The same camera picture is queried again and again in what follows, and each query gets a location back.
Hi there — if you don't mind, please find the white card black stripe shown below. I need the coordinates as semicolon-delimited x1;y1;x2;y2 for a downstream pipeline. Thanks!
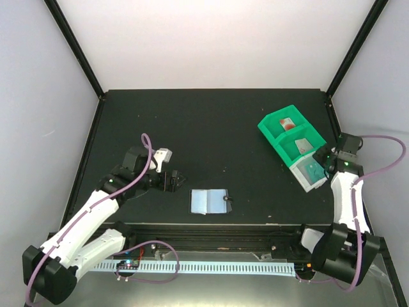
295;138;313;155

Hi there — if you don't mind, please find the black card holder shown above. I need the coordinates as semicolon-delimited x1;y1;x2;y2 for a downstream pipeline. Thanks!
189;189;233;215

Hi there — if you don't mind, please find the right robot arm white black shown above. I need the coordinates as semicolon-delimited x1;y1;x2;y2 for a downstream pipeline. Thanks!
271;129;380;287

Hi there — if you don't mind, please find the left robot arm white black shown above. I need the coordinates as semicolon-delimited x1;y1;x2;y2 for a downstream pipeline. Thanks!
22;146;185;306

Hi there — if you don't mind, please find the red white card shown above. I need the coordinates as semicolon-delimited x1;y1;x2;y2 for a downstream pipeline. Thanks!
279;118;296;131

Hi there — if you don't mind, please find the white translucent bin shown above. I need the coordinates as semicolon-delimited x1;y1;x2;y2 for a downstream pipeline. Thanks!
289;152;328;193

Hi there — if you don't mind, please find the green bin middle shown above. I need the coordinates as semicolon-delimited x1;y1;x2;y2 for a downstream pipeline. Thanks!
274;125;326;167

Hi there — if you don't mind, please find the green bin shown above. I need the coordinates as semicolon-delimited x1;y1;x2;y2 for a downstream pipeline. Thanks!
274;125;326;167
258;105;308;144

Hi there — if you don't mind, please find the green bin far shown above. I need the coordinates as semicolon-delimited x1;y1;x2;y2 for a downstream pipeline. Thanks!
258;105;308;144

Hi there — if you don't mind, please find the left controller board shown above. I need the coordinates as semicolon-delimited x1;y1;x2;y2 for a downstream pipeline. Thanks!
116;260;139;270

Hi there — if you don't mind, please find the controller board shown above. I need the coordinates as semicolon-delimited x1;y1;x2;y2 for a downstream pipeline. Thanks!
116;260;139;270
294;262;313;272

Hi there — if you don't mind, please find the right controller board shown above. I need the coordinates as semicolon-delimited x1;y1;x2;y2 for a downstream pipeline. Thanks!
294;262;313;272

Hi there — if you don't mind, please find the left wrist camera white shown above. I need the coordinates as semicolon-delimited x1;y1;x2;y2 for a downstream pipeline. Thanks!
150;148;173;173

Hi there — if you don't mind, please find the black aluminium rail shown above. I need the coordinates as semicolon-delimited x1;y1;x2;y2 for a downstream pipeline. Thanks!
47;223;387;253

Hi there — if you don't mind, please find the purple cable loop front left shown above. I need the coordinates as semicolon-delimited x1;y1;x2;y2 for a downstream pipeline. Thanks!
115;240;181;285

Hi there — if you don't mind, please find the purple cable loop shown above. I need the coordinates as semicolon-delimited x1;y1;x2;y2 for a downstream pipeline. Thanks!
115;240;181;285
294;271;336;285

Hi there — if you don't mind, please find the white slotted cable duct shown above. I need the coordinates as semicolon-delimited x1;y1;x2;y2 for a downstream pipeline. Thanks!
92;260;295;277

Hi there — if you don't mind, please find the purple cable loop front right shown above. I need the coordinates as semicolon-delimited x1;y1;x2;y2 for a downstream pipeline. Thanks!
294;271;336;285

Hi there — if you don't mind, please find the right frame post black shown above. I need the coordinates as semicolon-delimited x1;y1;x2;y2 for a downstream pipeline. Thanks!
325;0;390;98

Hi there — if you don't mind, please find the frame post black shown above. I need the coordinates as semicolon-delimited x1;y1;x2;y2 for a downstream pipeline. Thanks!
325;0;390;98
44;0;104;98

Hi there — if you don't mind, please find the left frame post black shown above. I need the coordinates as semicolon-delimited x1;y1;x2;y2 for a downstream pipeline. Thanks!
44;0;104;98

